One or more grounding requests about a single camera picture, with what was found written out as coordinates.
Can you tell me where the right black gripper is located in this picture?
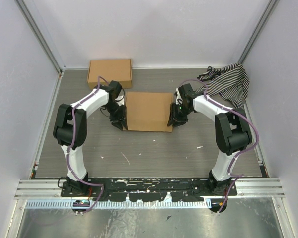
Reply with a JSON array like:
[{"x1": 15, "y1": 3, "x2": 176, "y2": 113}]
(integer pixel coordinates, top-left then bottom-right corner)
[{"x1": 168, "y1": 102, "x2": 193, "y2": 128}]

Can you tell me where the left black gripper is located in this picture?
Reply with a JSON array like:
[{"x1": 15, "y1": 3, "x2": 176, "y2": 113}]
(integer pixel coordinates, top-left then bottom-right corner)
[{"x1": 104, "y1": 102, "x2": 128, "y2": 131}]

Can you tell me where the cardboard box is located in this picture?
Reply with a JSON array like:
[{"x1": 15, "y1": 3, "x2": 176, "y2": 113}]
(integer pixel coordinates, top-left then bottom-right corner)
[
  {"x1": 87, "y1": 59, "x2": 133, "y2": 90},
  {"x1": 126, "y1": 92, "x2": 173, "y2": 132}
]

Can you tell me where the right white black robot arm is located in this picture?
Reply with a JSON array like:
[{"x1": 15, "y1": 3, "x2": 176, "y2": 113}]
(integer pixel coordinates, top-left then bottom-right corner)
[{"x1": 167, "y1": 96, "x2": 252, "y2": 196}]

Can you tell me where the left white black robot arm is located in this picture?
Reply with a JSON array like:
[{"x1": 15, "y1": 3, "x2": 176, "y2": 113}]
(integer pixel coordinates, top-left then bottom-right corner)
[{"x1": 53, "y1": 85, "x2": 128, "y2": 197}]

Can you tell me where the folded closed cardboard box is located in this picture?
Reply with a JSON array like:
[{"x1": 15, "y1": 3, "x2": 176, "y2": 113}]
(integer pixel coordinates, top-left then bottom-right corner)
[{"x1": 87, "y1": 59, "x2": 133, "y2": 90}]

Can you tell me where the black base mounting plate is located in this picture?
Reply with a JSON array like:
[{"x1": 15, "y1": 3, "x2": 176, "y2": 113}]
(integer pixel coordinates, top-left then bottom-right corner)
[{"x1": 57, "y1": 178, "x2": 230, "y2": 202}]

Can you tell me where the black white striped cloth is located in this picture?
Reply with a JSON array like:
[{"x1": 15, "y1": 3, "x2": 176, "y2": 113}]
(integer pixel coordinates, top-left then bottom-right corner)
[{"x1": 195, "y1": 63, "x2": 250, "y2": 108}]

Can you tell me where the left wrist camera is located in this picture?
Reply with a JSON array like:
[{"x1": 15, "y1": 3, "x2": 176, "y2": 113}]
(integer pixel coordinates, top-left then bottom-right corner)
[{"x1": 109, "y1": 80, "x2": 123, "y2": 99}]

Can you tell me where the aluminium front rail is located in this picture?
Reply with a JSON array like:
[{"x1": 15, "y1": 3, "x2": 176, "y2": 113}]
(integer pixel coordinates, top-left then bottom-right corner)
[{"x1": 14, "y1": 178, "x2": 285, "y2": 199}]

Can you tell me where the right aluminium corner post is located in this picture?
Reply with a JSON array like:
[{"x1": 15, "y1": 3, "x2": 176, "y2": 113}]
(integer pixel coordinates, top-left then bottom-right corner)
[{"x1": 238, "y1": 0, "x2": 280, "y2": 64}]

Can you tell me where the aluminium corner post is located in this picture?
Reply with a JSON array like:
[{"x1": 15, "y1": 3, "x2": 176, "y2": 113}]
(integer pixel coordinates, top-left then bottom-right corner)
[
  {"x1": 15, "y1": 0, "x2": 66, "y2": 74},
  {"x1": 238, "y1": 0, "x2": 280, "y2": 64}
]

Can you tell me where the white slotted cable duct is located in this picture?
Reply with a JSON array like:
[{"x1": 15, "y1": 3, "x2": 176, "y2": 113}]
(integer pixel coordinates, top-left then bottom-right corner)
[{"x1": 25, "y1": 199, "x2": 211, "y2": 210}]

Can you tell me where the left aluminium corner post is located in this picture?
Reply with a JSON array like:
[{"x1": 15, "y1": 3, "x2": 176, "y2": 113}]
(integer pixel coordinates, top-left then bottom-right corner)
[{"x1": 15, "y1": 0, "x2": 66, "y2": 74}]

